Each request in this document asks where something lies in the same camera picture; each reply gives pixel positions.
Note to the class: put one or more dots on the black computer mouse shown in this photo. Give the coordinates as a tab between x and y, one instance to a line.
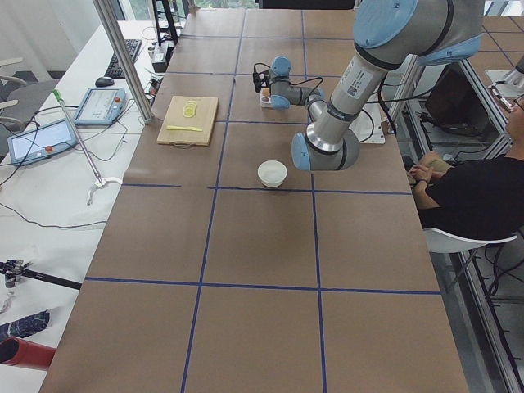
104	81

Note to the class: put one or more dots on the red cylinder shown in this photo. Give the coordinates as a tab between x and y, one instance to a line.
26	354

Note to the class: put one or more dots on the white chair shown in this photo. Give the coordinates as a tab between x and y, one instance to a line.
439	241

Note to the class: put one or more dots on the aluminium frame post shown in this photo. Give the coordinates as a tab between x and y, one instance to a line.
112	28

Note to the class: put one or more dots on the yellow plastic knife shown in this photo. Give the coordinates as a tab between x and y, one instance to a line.
184	128

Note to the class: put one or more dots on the seated person in black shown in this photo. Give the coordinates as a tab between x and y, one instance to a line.
478	199

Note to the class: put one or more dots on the reacher grabber stick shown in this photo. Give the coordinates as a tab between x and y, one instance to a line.
100	181

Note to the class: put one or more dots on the blue teach pendant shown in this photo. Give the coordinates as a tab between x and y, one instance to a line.
100	107
41	143

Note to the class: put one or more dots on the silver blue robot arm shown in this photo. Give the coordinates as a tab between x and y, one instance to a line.
385	33

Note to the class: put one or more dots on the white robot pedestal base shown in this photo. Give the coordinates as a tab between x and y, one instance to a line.
367	127

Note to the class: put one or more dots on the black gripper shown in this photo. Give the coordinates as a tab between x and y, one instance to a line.
265	83

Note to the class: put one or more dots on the wooden cutting board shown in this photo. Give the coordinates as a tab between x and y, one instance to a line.
205	118

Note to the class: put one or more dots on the white ceramic bowl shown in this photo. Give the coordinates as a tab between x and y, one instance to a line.
272	173

